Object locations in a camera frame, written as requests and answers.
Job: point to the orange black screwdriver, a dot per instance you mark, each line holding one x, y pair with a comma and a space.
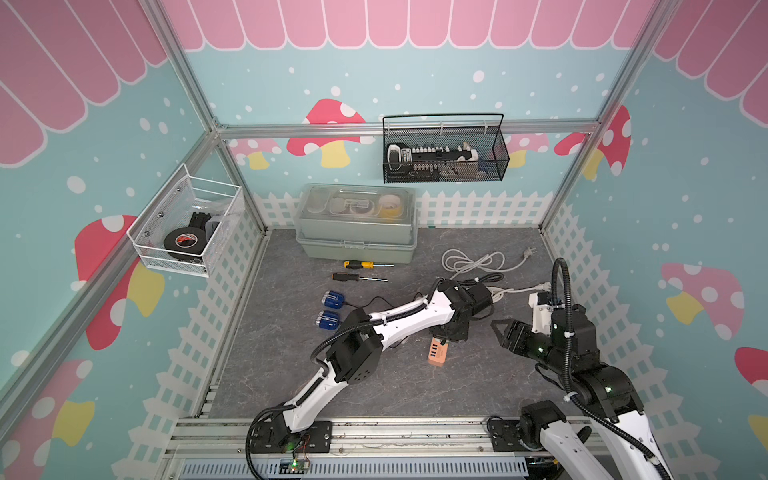
354, 277

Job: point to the black tape roll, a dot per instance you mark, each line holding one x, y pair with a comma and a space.
186, 243

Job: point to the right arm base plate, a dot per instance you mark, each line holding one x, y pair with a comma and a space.
507, 435

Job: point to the black wire mesh basket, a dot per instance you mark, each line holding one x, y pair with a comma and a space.
441, 148

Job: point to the orange power strip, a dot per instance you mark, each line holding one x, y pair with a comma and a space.
437, 353

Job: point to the yellow black screwdriver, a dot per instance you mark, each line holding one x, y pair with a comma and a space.
357, 264

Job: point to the white wire basket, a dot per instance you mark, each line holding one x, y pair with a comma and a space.
187, 201

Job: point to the green translucent storage box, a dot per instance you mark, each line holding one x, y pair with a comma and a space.
352, 222

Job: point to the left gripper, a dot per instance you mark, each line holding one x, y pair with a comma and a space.
461, 334

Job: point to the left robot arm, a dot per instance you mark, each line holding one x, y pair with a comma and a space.
353, 353

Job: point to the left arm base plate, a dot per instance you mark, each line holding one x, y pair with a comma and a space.
274, 437

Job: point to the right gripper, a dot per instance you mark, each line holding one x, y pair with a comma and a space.
518, 340

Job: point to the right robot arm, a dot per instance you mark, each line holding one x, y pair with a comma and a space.
562, 342

